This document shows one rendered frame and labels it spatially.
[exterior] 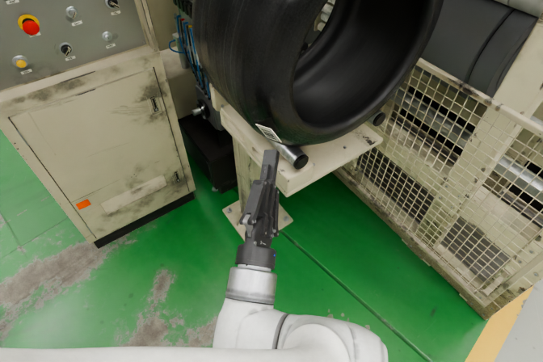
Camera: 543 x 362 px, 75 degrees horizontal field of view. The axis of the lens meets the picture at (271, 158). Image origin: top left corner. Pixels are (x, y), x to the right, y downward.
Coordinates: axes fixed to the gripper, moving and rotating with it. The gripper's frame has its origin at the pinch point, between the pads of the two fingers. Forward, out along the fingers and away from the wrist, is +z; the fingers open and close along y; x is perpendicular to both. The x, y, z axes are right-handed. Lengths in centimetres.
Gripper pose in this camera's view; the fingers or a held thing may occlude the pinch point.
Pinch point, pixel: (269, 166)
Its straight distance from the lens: 73.6
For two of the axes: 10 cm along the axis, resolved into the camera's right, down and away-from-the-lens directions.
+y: 4.1, 3.7, 8.3
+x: 9.0, -0.2, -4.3
